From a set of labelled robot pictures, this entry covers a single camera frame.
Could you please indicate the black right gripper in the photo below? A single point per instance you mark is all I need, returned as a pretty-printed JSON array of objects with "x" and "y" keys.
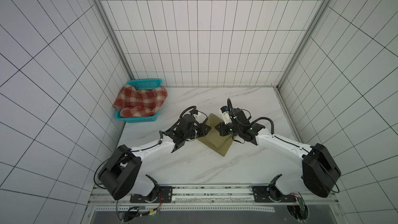
[{"x": 224, "y": 129}]

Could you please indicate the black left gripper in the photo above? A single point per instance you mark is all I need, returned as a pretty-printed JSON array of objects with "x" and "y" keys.
[{"x": 200, "y": 129}]

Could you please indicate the olive green skirt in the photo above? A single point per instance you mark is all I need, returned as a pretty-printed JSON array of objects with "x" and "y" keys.
[{"x": 213, "y": 140}]

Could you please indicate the red plaid skirt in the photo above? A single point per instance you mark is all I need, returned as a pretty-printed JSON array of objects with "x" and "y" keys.
[{"x": 132, "y": 103}]

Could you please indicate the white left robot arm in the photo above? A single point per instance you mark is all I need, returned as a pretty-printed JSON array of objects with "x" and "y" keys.
[{"x": 125, "y": 171}]

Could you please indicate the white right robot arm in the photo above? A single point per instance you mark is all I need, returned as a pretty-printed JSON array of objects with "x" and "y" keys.
[{"x": 318, "y": 172}]

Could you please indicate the teal plastic basket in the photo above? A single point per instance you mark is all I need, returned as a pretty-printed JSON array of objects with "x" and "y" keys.
[{"x": 141, "y": 84}]

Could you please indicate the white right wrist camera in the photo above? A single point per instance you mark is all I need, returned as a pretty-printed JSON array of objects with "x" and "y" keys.
[{"x": 224, "y": 111}]

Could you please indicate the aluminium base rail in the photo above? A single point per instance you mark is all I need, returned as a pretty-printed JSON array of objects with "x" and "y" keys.
[{"x": 199, "y": 198}]

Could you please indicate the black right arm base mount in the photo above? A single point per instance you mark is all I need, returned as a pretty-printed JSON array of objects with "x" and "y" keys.
[{"x": 270, "y": 193}]

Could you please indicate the electronics board with wires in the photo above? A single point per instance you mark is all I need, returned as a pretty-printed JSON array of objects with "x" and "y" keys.
[{"x": 134, "y": 212}]

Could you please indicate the aluminium corner post left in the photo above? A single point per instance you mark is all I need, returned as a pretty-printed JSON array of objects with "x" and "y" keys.
[{"x": 113, "y": 37}]

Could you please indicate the aluminium corner post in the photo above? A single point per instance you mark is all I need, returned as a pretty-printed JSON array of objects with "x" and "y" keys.
[
  {"x": 113, "y": 37},
  {"x": 304, "y": 40}
]

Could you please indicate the aluminium corner post right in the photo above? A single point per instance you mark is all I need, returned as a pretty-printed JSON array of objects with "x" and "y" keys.
[{"x": 304, "y": 40}]

